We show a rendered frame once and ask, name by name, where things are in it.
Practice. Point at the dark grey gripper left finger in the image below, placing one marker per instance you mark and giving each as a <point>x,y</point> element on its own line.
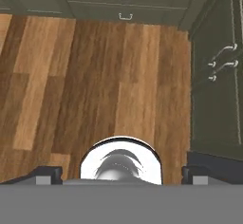
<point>50,174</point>

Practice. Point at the white round domed object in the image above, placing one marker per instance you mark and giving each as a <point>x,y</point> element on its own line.
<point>95,167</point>

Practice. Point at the dark green cupboard door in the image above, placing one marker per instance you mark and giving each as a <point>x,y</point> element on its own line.
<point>215,117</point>
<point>209,28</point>

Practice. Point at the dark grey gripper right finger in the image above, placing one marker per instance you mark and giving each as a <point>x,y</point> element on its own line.
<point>190,174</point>

